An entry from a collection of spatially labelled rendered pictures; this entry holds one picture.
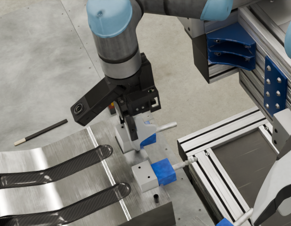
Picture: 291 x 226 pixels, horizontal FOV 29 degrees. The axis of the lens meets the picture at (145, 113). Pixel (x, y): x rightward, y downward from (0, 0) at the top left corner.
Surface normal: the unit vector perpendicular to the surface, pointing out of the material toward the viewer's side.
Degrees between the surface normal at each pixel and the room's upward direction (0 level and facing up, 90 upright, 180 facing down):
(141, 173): 0
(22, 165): 27
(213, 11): 83
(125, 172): 0
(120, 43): 90
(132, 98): 0
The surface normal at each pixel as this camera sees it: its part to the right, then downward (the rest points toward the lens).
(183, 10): -0.33, 0.77
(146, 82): 0.37, 0.66
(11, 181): 0.31, -0.72
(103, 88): -0.58, -0.42
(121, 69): 0.12, 0.74
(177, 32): -0.13, -0.65
